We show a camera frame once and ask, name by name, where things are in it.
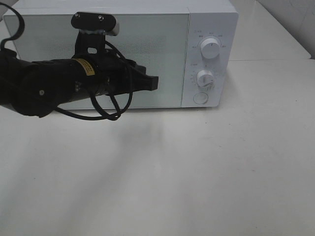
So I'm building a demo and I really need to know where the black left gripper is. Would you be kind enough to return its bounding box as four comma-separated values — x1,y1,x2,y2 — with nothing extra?
73,33,158,97

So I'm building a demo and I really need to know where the white microwave door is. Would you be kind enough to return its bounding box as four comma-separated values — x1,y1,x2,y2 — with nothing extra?
6,14,189,108

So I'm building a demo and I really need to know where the round white door button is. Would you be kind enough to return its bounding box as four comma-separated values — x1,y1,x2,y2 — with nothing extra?
193,92,208,105

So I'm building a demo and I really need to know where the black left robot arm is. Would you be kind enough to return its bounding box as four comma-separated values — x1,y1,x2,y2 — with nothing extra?
0,33,158,121

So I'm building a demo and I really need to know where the white microwave oven body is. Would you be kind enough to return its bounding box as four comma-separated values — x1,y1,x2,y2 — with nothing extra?
14,0,239,108

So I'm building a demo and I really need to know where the upper white power knob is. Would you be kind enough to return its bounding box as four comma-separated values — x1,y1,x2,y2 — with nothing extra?
200,36,221,59

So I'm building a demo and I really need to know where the black left camera cable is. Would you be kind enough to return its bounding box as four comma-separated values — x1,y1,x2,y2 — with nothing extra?
0,0,132,121

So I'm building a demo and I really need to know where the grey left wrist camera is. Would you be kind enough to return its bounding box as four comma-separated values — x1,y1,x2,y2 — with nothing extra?
71,12,120,36

